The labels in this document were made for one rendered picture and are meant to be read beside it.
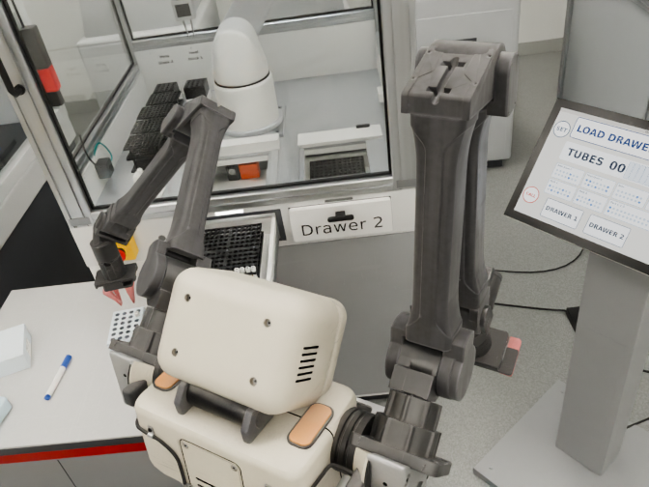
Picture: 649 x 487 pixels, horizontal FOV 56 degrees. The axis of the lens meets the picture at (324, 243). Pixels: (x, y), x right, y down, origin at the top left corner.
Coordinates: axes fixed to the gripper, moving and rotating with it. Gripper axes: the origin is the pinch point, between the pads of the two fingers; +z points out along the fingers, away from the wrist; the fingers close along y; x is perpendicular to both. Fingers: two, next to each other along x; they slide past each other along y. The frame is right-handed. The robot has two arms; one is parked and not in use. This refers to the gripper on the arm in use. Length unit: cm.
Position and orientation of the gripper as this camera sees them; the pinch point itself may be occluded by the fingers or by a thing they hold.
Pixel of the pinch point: (126, 300)
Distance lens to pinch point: 168.0
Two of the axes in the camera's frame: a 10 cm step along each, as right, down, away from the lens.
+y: -9.8, 2.0, -0.6
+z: 1.3, 8.0, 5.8
